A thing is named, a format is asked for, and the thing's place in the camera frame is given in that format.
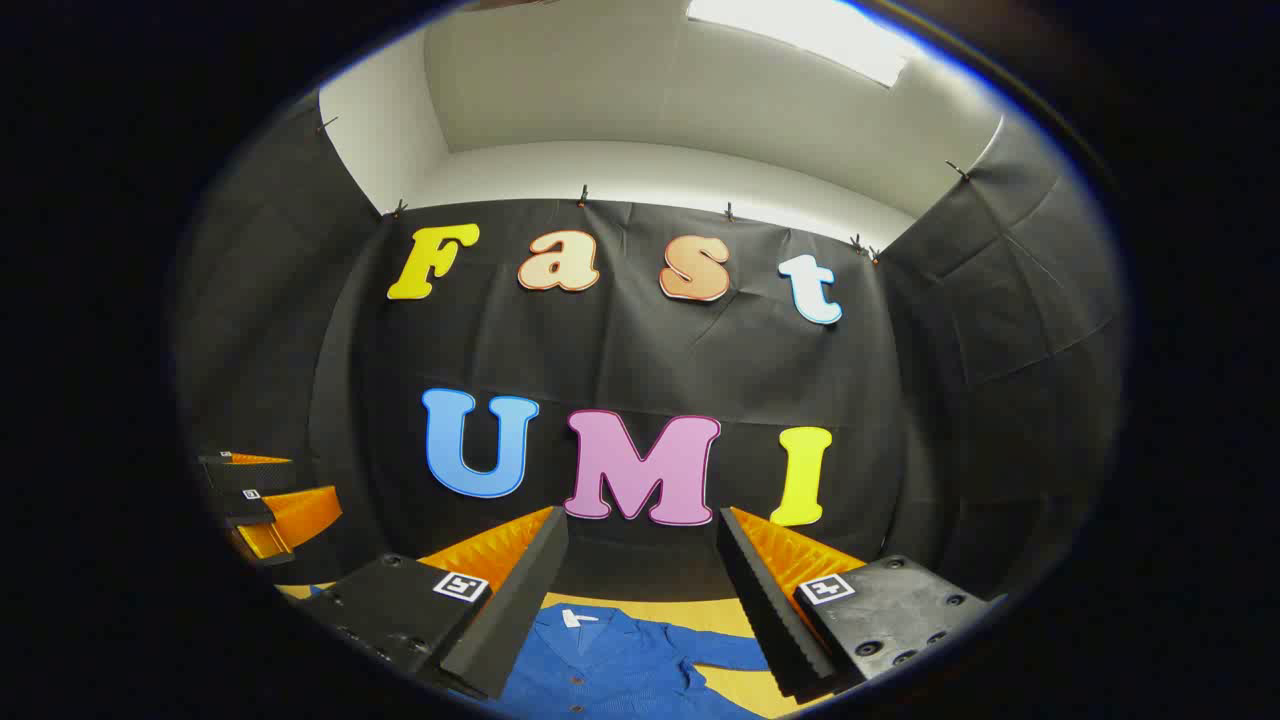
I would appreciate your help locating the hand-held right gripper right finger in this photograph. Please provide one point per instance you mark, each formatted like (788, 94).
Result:
(765, 610)

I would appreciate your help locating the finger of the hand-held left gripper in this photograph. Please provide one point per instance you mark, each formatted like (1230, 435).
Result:
(245, 475)
(250, 508)

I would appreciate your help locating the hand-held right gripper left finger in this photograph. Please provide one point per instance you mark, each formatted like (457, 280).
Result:
(520, 600)

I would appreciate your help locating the blue button-up shirt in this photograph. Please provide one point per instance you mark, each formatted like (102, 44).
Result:
(600, 670)

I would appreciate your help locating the black backdrop cloth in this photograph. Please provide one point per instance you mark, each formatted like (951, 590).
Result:
(640, 360)

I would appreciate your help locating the row of small cloth clips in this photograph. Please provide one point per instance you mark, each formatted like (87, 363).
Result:
(583, 195)

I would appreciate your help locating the ceiling light panel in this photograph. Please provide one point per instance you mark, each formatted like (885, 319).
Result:
(800, 30)

